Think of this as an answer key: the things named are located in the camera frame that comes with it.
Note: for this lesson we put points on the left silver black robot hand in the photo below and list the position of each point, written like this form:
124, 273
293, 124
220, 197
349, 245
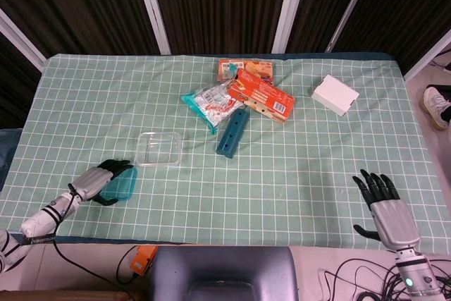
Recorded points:
91, 181

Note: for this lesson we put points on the teal perforated cylinder holder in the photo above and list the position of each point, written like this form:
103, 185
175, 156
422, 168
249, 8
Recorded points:
232, 135

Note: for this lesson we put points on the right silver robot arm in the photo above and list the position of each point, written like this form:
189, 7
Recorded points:
417, 276

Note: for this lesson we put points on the clear plastic container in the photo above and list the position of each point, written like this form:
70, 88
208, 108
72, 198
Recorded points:
158, 149

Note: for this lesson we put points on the green checked tablecloth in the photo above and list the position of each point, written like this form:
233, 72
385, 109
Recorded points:
282, 181

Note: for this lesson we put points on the silver snack packet teal edge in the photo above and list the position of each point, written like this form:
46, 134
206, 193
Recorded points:
211, 103

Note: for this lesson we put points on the white sneaker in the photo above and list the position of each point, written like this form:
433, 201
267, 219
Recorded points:
435, 105

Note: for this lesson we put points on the white cardboard box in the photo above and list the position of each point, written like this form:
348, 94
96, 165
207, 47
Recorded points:
334, 94

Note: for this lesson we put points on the grey robot torso cover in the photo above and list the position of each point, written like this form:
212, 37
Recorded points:
225, 265

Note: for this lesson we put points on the orange cardboard carton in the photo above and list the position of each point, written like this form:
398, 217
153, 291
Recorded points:
264, 98

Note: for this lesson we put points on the blue translucent plastic lid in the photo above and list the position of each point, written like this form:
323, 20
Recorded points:
123, 188

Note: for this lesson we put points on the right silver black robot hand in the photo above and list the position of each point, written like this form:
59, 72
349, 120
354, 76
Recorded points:
393, 216

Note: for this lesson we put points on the orange plastic device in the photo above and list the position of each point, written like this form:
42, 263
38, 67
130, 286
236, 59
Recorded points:
142, 260

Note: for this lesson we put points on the flat orange snack packet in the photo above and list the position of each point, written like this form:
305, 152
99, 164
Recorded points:
257, 68

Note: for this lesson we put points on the white partition frame post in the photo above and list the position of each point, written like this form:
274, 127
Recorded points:
21, 38
428, 56
151, 8
289, 8
349, 8

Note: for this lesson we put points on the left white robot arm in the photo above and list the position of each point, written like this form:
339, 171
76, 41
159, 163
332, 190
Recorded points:
38, 221

